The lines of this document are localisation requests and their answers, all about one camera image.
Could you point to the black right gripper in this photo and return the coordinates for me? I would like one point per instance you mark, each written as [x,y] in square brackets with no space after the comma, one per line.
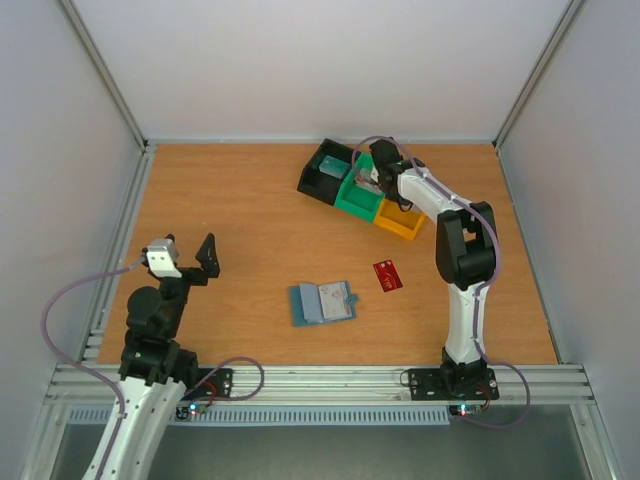
[379,176]

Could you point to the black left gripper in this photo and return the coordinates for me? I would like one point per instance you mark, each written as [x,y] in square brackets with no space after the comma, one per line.
[209,264]

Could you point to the red VIP card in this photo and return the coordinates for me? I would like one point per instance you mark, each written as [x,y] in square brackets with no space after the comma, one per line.
[387,276]

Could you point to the teal card holder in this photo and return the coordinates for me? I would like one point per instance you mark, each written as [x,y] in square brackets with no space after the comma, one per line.
[318,304]

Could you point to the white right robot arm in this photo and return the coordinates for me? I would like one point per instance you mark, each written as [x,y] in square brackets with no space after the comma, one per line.
[467,258]

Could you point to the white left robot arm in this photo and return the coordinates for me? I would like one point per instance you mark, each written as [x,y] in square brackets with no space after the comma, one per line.
[155,372]

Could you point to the red patterned card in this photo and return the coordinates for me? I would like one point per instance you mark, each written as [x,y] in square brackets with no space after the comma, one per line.
[365,185]

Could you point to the teal card in bin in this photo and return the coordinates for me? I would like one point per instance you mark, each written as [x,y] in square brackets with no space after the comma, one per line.
[334,167]

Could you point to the white patterned card in holder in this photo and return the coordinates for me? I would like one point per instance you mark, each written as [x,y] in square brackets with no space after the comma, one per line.
[337,302]

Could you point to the yellow plastic bin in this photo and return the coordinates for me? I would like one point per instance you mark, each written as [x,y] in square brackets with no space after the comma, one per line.
[405,224]

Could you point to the green plastic bin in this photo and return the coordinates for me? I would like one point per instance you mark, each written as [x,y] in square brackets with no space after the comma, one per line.
[356,200]

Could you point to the black plastic bin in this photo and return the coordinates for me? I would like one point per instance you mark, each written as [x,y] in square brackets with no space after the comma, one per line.
[322,177]

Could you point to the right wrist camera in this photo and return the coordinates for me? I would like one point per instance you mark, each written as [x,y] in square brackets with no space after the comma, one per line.
[367,177]

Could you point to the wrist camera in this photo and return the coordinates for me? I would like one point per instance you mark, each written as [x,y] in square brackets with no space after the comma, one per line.
[367,177]
[160,262]

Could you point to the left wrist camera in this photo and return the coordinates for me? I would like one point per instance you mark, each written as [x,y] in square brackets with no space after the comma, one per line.
[160,262]

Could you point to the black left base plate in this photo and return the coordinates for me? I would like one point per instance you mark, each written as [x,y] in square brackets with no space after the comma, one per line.
[218,385]

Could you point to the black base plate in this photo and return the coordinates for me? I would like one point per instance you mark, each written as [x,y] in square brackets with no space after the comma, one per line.
[218,385]
[430,384]

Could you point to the aluminium front rail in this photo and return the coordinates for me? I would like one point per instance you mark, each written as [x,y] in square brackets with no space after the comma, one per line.
[358,385]

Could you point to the grey slotted cable duct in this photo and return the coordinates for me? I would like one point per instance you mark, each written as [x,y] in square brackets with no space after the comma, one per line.
[266,416]

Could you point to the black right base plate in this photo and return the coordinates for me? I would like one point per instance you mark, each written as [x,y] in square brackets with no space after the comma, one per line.
[430,384]

